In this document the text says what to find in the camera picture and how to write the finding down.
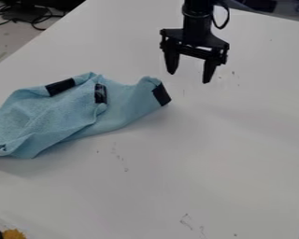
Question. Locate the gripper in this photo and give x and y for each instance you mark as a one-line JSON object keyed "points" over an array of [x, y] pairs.
{"points": [[196, 36]]}

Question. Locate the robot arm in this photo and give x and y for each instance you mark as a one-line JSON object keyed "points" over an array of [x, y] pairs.
{"points": [[197, 7]]}

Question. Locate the light blue cloth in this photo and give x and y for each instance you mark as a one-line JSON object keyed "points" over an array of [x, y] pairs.
{"points": [[68, 113]]}

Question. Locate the yellow toy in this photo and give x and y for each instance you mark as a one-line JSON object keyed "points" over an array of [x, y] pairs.
{"points": [[13, 234]]}

